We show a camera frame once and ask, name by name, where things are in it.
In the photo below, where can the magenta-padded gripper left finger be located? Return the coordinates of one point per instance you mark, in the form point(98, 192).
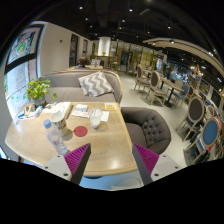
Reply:
point(76, 159)

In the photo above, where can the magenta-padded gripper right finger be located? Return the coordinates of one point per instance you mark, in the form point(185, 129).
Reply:
point(148, 159)

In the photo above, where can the clear blue-capped water bottle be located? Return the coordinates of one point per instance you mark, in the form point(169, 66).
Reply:
point(56, 140)

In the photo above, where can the flat round red coaster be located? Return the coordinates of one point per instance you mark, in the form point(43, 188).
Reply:
point(80, 131)

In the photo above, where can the dark grey tufted armchair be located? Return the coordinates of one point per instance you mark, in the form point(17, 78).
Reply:
point(148, 128)

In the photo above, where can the white printed mug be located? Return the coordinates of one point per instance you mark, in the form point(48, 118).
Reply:
point(60, 124)

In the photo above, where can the clear plastic cup with straw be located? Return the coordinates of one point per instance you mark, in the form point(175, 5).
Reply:
point(95, 118)

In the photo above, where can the light blue tissue pack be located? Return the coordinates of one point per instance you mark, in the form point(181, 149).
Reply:
point(33, 112)

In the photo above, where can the yellow square card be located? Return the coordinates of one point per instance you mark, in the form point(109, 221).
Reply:
point(110, 106)

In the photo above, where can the group of wooden chairs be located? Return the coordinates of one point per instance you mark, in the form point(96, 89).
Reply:
point(155, 83)

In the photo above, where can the grey curved sofa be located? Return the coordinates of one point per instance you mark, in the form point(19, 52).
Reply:
point(65, 83)

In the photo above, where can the grey white chevron cushion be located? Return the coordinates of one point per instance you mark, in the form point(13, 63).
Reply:
point(95, 84)

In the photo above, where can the green potted plant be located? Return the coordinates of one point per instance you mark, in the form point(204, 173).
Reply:
point(37, 89)

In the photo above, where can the person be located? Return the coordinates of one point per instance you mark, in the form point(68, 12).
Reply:
point(82, 63)

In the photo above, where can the group of ceiling lights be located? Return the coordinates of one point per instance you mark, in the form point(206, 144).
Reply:
point(130, 10)

